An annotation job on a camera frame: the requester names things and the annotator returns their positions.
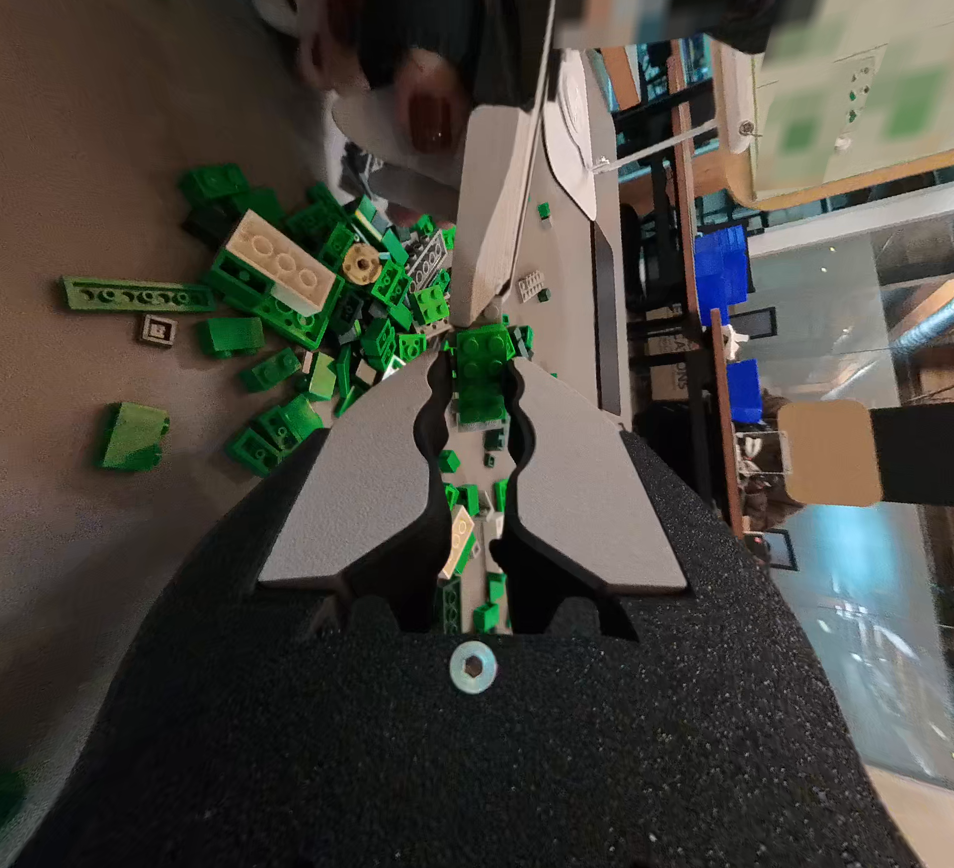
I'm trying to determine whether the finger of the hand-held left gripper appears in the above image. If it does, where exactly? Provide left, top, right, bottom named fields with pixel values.
left=451, top=104, right=543, bottom=328

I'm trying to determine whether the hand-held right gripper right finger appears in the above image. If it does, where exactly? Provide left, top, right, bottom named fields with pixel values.
left=488, top=357, right=690, bottom=641

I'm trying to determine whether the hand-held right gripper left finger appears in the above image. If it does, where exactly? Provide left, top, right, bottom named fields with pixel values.
left=255, top=348, right=457, bottom=634

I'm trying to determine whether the green brick assembly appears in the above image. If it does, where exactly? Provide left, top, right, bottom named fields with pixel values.
left=453, top=326, right=517, bottom=434

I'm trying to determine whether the pile of green toy bricks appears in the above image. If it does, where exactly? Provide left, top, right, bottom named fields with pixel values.
left=179, top=163, right=556, bottom=636

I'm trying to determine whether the grey desk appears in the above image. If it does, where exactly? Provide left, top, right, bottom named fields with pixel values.
left=0, top=0, right=627, bottom=839

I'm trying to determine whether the person's left hand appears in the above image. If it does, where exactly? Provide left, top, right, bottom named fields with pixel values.
left=283, top=0, right=494, bottom=155

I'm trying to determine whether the grey long plate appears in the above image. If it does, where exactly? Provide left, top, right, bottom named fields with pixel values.
left=404, top=233, right=450, bottom=290

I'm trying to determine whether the narrow cream brick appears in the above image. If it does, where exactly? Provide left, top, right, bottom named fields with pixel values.
left=438, top=505, right=477, bottom=582

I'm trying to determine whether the clear acrylic stand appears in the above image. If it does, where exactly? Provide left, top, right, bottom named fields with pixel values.
left=734, top=428, right=791, bottom=481

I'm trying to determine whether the blue storage bin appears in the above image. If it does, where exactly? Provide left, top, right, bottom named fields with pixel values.
left=693, top=225, right=750, bottom=326
left=725, top=359, right=764, bottom=425

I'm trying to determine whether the large cream brick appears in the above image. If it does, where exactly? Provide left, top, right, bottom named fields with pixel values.
left=226, top=210, right=338, bottom=312

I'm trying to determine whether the light green slope brick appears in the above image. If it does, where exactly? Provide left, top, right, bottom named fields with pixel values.
left=99, top=400, right=172, bottom=474

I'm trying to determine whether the wooden edged board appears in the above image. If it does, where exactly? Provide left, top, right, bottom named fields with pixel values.
left=712, top=26, right=954, bottom=212

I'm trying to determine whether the long green plate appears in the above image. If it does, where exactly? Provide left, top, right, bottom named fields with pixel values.
left=62, top=275, right=219, bottom=315

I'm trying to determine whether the silver air duct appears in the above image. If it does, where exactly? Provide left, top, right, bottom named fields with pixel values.
left=890, top=313, right=954, bottom=366

